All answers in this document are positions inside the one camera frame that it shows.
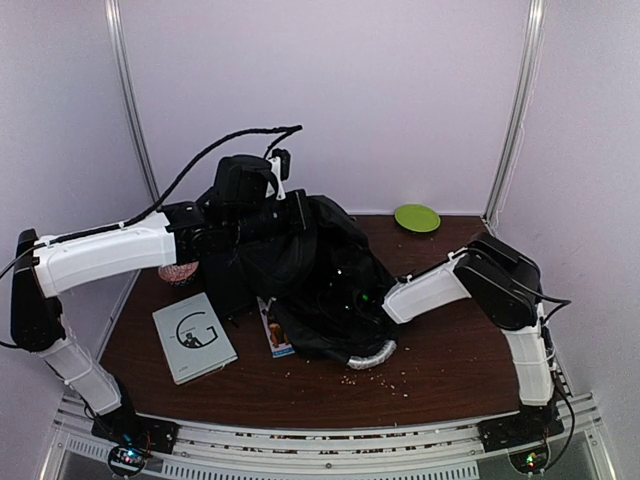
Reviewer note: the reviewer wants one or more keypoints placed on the grey book letter G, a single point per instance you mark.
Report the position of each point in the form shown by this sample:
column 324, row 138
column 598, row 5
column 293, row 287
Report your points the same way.
column 193, row 339

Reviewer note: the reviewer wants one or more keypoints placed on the green plate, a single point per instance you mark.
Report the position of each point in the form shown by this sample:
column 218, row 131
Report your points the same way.
column 417, row 218

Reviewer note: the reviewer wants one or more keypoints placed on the dog picture book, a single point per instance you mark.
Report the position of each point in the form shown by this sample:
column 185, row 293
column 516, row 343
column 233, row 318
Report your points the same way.
column 278, row 340

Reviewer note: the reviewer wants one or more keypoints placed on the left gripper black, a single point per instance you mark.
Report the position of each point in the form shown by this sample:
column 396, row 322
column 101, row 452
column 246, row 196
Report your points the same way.
column 299, row 216

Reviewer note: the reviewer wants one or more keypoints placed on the aluminium frame post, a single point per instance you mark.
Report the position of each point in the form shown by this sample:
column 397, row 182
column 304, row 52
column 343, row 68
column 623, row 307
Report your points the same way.
column 132, row 114
column 515, row 128

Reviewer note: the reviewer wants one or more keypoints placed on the patterned pink bowl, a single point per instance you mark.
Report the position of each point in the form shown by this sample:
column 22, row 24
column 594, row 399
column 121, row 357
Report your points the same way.
column 178, row 275

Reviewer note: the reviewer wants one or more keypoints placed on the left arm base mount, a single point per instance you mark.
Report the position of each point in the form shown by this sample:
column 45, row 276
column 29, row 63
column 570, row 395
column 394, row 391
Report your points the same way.
column 129, row 457

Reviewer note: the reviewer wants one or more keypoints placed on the front aluminium rail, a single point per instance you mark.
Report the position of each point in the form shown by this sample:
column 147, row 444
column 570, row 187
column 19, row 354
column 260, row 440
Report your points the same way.
column 444, row 450

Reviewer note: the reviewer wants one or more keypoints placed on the right aluminium frame post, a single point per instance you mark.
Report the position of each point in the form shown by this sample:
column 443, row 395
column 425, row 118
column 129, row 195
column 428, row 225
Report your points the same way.
column 515, row 128

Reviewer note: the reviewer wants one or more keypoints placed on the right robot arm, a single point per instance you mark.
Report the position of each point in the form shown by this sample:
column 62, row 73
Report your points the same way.
column 505, row 284

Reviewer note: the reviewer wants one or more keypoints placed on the left aluminium frame post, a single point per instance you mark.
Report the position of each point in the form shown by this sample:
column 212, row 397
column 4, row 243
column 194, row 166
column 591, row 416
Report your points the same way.
column 132, row 114

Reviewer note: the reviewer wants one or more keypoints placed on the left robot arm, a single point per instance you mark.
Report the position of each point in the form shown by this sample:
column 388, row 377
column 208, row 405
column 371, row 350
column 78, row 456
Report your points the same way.
column 247, row 202

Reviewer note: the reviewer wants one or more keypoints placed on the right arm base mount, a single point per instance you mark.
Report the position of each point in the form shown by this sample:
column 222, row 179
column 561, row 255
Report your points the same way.
column 525, row 435

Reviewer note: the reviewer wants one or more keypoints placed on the black backpack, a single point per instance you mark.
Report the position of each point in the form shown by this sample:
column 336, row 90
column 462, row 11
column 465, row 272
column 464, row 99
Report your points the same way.
column 303, row 274

